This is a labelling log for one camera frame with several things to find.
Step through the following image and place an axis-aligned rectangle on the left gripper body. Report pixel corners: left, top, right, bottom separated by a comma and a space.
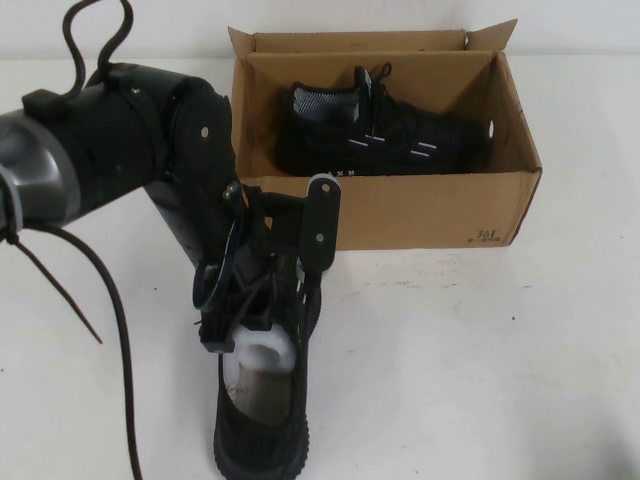
218, 185, 307, 327

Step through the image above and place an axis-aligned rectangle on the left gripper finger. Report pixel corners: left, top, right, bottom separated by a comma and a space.
273, 253, 303, 302
198, 307, 237, 355

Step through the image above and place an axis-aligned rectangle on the black sneaker with foam stuffing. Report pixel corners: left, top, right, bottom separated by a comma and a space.
211, 253, 327, 480

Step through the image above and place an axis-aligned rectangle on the white foam shoe stuffing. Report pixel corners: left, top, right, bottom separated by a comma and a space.
222, 324, 298, 406

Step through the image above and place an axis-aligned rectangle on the brown cardboard shoe box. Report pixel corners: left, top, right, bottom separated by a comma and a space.
227, 18, 545, 251

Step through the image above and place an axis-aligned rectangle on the black sneaker with grey lining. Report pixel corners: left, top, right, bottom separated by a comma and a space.
273, 62, 495, 178

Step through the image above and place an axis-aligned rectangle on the black zip tie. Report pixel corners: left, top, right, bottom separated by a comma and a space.
0, 172, 105, 345

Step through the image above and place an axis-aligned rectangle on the black wrist camera mount plate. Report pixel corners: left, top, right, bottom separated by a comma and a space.
298, 174, 344, 274

